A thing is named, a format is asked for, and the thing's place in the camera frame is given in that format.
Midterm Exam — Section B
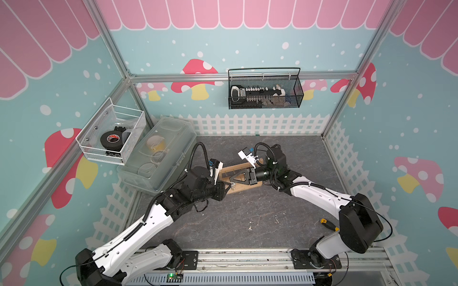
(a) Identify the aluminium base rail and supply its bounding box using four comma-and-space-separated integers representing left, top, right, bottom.
121, 247, 402, 286

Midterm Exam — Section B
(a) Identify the black tape roll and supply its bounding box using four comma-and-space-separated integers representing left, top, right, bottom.
100, 131, 124, 151

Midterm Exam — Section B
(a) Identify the yellow black connector plug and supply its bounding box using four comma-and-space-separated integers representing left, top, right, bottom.
320, 219, 339, 232

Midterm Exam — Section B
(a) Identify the clear acrylic wall bin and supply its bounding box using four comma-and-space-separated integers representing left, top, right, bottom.
76, 98, 146, 166

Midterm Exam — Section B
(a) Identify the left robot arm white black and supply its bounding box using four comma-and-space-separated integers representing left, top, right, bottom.
73, 142, 230, 286

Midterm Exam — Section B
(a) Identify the black wire mesh basket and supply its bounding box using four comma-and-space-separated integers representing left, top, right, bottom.
227, 67, 304, 109

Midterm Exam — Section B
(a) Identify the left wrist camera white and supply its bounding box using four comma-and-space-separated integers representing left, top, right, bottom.
209, 158, 224, 185

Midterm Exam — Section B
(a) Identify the translucent green storage box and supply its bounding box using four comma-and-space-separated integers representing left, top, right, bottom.
117, 117, 197, 195

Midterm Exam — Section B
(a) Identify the wooden jewelry display stand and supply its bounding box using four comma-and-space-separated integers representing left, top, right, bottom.
218, 163, 270, 194

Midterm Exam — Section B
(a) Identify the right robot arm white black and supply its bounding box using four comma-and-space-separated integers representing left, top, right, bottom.
238, 143, 386, 269

